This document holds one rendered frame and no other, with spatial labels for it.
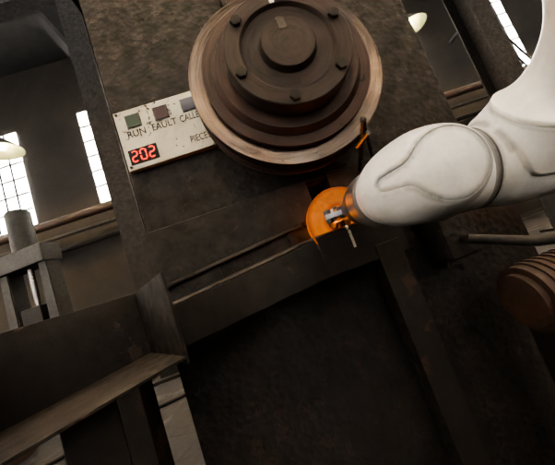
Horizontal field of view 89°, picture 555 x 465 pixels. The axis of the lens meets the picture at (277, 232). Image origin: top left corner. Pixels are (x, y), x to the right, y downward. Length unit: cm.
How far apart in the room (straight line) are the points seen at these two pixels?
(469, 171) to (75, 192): 832
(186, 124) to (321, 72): 40
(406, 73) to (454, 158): 77
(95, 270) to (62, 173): 253
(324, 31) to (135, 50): 59
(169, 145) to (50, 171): 811
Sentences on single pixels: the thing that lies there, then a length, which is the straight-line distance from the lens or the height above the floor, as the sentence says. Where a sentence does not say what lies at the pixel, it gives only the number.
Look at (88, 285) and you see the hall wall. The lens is 792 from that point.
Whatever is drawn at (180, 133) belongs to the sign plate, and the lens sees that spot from 89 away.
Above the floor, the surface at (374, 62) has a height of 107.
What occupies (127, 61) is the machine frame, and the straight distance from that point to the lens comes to 109.
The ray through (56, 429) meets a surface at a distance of 40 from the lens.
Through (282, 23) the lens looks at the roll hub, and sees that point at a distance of 75.
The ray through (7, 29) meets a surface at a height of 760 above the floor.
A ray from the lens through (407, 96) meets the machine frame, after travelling 102.
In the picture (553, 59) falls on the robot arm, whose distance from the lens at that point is 41.
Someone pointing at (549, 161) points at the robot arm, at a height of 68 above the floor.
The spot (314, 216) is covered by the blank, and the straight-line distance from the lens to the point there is 66.
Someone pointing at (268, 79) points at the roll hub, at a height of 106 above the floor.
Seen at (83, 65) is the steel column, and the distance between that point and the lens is 462.
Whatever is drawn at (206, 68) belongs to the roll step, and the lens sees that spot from 78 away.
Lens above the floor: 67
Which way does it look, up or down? 7 degrees up
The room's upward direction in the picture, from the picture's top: 20 degrees counter-clockwise
